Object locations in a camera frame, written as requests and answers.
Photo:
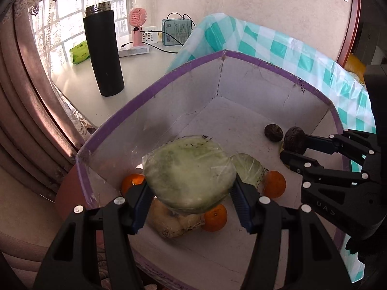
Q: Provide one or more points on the teal checked plastic tablecloth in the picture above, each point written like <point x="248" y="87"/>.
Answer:
<point x="272" y="45"/>

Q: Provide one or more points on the wooden door frame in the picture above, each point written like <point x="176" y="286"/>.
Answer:
<point x="347" y="30"/>

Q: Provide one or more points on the brown curtain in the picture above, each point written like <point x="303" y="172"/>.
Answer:
<point x="24" y="96"/>

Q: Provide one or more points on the pink handheld fan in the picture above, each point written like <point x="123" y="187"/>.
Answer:
<point x="137" y="36"/>

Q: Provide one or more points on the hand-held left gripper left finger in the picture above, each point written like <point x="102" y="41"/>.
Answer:
<point x="142" y="205"/>

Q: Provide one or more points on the orange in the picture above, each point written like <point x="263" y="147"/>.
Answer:
<point x="216" y="217"/>
<point x="275" y="184"/>
<point x="131" y="182"/>

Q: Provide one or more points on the wrapped pale yellow vegetable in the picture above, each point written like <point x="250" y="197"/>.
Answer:
<point x="172" y="223"/>

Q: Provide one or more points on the green tissue packet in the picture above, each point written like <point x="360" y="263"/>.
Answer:
<point x="80" y="53"/>

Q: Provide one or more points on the reddish brown object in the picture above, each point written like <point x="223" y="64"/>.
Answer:
<point x="69" y="193"/>

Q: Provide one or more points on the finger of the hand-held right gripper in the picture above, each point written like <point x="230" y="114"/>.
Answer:
<point x="297" y="158"/>
<point x="320" y="143"/>

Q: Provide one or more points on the white flat box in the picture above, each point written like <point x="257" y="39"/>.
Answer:
<point x="133" y="51"/>

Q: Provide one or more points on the white cardboard box purple rim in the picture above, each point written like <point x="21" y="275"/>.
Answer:
<point x="257" y="111"/>

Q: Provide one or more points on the small wrapped cabbage wedge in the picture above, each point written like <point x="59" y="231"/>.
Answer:
<point x="249" y="167"/>

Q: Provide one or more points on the pink cushioned seat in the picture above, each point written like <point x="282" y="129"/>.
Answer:
<point x="24" y="217"/>

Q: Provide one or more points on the white perforated holder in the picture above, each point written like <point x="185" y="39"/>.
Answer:
<point x="150" y="36"/>

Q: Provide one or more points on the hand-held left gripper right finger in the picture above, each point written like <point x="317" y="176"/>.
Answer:
<point x="242" y="205"/>

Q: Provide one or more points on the teal tin box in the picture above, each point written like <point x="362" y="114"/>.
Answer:
<point x="175" y="31"/>

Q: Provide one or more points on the black thermos bottle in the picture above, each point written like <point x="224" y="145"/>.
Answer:
<point x="104" y="54"/>

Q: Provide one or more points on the dark dried mushroom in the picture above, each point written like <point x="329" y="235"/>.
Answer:
<point x="273" y="132"/>
<point x="294" y="139"/>

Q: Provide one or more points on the sheer lace curtain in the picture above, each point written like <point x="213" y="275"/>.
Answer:
<point x="45" y="21"/>

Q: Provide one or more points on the large cabbage half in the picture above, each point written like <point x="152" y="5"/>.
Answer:
<point x="187" y="172"/>

